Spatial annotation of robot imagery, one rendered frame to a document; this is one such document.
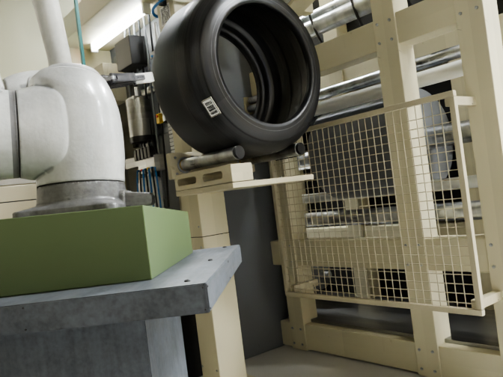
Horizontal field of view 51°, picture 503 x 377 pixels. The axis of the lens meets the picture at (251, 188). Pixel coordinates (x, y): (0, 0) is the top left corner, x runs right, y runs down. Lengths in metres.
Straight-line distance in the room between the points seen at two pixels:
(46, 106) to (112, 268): 0.30
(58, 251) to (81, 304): 0.13
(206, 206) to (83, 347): 1.25
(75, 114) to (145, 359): 0.42
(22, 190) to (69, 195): 1.18
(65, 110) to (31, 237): 0.23
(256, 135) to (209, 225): 0.49
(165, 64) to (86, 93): 0.86
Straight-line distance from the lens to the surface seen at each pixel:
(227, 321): 2.15
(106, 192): 0.95
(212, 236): 2.09
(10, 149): 0.95
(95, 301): 0.75
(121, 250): 0.82
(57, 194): 0.95
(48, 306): 0.78
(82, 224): 0.84
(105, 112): 0.97
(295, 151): 1.91
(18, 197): 2.11
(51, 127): 0.95
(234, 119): 1.70
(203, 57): 1.69
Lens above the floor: 0.76
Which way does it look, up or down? 1 degrees up
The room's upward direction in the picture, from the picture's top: 7 degrees counter-clockwise
